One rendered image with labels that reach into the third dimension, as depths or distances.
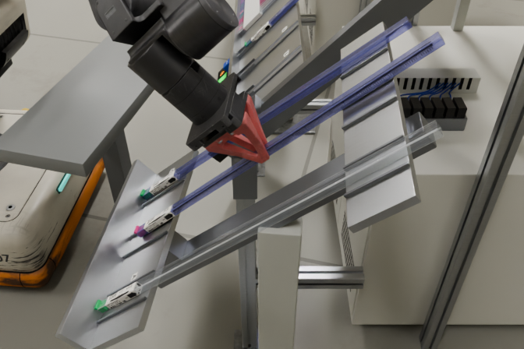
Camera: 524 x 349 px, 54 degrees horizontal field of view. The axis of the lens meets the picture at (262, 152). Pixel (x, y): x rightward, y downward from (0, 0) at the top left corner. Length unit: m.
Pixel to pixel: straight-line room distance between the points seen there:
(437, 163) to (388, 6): 0.40
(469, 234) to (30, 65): 2.33
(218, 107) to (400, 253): 0.80
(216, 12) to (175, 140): 1.67
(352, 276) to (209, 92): 0.79
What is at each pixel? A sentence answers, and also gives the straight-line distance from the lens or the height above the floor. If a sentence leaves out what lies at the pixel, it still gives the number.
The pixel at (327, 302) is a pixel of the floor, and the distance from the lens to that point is 1.63.
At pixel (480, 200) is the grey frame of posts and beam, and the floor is 0.58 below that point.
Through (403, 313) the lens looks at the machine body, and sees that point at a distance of 1.50.
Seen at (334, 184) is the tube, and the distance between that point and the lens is 0.51.
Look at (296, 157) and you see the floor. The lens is 2.08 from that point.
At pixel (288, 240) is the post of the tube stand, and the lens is 0.71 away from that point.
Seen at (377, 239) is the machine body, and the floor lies 0.42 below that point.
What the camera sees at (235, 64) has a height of 0.73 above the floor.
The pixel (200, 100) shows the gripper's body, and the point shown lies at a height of 1.01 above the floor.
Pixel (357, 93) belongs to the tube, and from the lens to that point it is 0.60.
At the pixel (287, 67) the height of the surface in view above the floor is 0.83.
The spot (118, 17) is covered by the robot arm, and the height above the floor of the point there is 1.09.
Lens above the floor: 1.33
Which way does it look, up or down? 39 degrees down
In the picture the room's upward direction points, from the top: straight up
